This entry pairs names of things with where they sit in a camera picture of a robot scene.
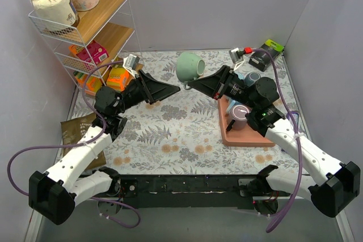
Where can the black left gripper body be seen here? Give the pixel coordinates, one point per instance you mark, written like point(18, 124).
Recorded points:
point(145, 88)

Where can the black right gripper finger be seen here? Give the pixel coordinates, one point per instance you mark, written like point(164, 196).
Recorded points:
point(206, 89)
point(212, 79)

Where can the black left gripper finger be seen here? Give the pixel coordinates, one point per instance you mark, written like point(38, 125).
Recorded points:
point(159, 92)
point(153, 84)

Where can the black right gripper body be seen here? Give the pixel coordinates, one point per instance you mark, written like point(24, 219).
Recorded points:
point(223, 83)

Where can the purple ceramic mug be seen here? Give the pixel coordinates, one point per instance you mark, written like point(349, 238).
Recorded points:
point(237, 117)

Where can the green ceramic mug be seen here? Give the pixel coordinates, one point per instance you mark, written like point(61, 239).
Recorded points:
point(189, 66)

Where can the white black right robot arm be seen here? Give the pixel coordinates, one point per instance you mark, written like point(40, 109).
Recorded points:
point(334, 184)

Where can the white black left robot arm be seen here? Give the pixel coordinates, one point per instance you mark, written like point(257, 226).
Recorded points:
point(56, 192)

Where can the blue white gradient mug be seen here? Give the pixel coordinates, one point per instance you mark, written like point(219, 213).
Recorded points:
point(231, 103)

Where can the dark teal mug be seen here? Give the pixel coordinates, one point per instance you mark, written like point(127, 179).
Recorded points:
point(251, 78)

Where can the orange sponge box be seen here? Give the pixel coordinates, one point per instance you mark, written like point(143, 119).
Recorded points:
point(118, 78)

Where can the black green product box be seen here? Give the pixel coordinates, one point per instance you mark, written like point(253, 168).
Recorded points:
point(261, 59)

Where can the orange yellow sponge pack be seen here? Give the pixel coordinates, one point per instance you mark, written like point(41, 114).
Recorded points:
point(93, 84)

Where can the terracotta pink tray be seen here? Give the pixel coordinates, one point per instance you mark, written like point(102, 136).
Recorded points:
point(246, 137)

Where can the pink sponge box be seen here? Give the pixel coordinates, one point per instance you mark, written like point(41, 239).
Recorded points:
point(93, 53)

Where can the purple small packet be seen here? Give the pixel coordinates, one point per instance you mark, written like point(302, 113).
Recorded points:
point(293, 117)

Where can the beige wrapped paper roll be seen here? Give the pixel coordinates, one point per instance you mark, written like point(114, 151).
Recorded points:
point(58, 15)

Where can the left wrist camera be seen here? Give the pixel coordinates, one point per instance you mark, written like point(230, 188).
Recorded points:
point(130, 63)

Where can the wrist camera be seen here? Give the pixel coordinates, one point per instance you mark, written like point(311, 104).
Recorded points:
point(237, 54)
point(130, 63)

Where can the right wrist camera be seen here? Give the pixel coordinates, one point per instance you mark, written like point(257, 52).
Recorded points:
point(237, 54)

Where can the white wire wooden shelf rack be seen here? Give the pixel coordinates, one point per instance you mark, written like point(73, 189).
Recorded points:
point(111, 24)

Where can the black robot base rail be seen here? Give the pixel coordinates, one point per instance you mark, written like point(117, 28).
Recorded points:
point(177, 191)

